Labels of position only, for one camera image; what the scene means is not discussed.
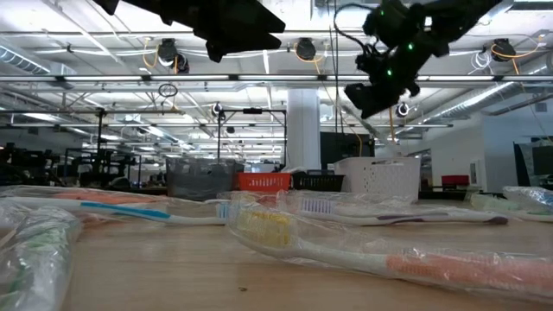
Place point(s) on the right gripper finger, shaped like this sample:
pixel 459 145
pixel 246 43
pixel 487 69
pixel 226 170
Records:
pixel 380 101
pixel 360 91

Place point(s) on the purple white toothbrush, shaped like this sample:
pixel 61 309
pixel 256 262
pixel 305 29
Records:
pixel 410 217

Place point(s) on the dark glass cabinet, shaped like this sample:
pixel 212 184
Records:
pixel 540 166

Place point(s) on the silver ventilation duct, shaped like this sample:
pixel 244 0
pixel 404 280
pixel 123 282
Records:
pixel 26 62
pixel 488 97

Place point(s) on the long ceiling light strip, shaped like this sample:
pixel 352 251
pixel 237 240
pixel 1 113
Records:
pixel 103 78

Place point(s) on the orange plastic bin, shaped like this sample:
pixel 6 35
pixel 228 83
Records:
pixel 263 181

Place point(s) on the green white toothbrush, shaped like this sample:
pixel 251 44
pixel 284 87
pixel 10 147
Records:
pixel 39 259
pixel 367 129
pixel 510 211

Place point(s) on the black monitor panel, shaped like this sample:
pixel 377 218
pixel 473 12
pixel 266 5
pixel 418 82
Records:
pixel 341 149

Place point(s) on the white perforated basket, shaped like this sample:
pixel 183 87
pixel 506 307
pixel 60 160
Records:
pixel 380 179

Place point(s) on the black plastic bin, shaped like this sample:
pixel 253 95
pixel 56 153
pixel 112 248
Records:
pixel 319 182

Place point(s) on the blue white toothbrush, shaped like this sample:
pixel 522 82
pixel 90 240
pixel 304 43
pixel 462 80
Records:
pixel 125 211
pixel 542 196

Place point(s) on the white square pillar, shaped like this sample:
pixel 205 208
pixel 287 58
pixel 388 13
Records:
pixel 302 129

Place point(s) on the grey plastic bin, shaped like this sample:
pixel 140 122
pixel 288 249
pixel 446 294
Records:
pixel 198 181

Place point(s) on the black background rig frame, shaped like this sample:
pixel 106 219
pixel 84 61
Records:
pixel 252 111

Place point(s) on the black background robot stations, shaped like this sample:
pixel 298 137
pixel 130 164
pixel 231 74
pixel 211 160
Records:
pixel 103 168

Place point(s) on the red box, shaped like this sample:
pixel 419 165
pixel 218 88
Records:
pixel 455 180

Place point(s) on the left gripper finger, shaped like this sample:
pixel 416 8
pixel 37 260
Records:
pixel 242 19
pixel 242 42

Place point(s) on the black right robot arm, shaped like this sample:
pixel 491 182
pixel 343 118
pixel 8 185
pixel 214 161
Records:
pixel 458 17

